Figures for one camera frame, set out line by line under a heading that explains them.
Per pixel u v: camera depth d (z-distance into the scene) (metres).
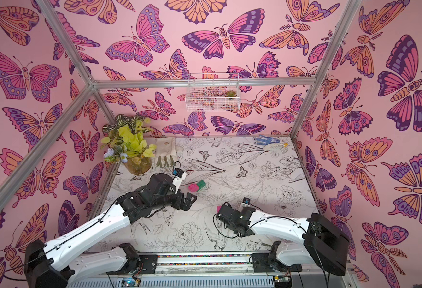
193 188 0.91
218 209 0.89
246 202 0.76
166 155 1.10
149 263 0.73
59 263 0.39
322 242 0.42
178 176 0.67
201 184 0.96
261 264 0.73
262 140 1.17
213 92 0.95
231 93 0.92
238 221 0.62
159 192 0.57
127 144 0.94
